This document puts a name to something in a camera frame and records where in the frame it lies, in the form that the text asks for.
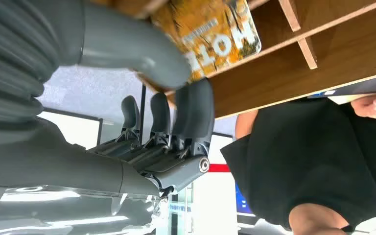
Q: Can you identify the wooden card rack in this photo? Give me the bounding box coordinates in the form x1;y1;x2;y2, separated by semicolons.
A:
91;0;376;120

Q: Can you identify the dark flat device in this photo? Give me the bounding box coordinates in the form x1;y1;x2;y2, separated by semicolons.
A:
307;70;376;105

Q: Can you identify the person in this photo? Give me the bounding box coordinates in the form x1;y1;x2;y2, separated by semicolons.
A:
220;97;376;235

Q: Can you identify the blue computer screen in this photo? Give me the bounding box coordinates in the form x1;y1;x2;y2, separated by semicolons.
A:
235;183;258;217

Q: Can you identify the grey ribbed right arm sleeve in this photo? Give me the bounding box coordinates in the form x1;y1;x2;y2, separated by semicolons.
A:
0;0;61;125

